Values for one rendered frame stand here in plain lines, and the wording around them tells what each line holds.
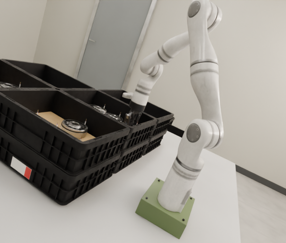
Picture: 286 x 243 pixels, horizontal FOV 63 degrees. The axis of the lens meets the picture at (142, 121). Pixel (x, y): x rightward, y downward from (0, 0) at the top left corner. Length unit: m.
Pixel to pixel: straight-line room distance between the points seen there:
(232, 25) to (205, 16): 3.11
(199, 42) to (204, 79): 0.13
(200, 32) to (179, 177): 0.47
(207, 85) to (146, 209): 0.46
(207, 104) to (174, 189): 0.30
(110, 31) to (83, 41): 0.60
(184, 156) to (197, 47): 0.36
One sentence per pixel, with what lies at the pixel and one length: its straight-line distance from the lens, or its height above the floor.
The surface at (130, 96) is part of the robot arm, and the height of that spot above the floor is 1.01.
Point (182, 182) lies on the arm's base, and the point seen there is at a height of 0.88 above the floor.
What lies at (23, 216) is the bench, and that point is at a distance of 0.76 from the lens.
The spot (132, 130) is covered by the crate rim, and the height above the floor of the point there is 0.92.
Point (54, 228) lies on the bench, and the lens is 0.74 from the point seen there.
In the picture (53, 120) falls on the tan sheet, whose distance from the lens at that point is 1.03.
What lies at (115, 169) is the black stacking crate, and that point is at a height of 0.72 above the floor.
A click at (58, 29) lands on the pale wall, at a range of 5.09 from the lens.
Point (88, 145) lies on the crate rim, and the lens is 0.69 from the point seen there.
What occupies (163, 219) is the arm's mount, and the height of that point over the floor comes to 0.74.
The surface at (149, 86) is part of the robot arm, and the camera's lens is 1.05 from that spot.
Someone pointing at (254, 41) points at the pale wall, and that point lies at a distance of 3.92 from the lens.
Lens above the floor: 1.22
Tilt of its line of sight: 16 degrees down
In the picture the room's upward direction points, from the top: 22 degrees clockwise
